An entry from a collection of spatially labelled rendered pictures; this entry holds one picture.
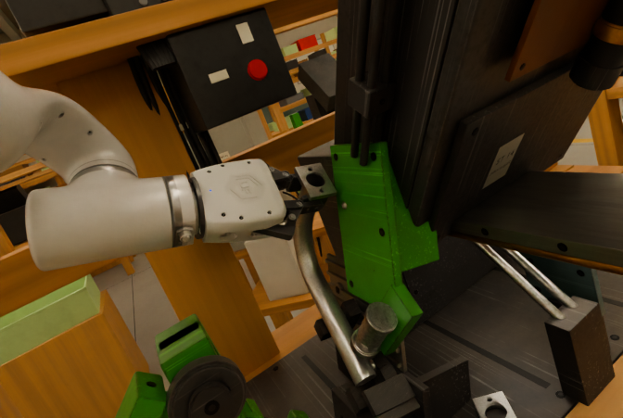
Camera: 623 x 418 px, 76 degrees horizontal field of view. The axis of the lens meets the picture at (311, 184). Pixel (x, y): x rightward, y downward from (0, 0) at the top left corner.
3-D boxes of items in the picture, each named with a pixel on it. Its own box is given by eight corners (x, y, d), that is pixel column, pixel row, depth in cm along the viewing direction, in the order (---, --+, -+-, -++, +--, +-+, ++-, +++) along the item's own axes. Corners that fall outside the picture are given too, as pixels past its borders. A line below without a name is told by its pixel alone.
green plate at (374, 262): (450, 300, 50) (435, 133, 47) (398, 321, 47) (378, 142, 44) (393, 276, 60) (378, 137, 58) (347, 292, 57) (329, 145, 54)
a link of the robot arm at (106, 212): (158, 208, 52) (172, 262, 46) (39, 224, 46) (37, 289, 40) (158, 157, 47) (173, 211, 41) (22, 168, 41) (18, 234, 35)
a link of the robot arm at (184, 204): (176, 222, 41) (205, 218, 42) (160, 161, 46) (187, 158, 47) (173, 264, 47) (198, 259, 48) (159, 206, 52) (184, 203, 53)
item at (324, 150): (517, 252, 80) (474, 91, 73) (408, 337, 69) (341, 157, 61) (450, 236, 97) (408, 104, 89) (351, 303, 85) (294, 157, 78)
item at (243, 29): (299, 94, 68) (266, 5, 65) (208, 130, 62) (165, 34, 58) (273, 103, 79) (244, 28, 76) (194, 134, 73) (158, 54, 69)
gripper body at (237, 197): (197, 225, 42) (293, 209, 47) (178, 157, 47) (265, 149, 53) (192, 262, 47) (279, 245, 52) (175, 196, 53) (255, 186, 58)
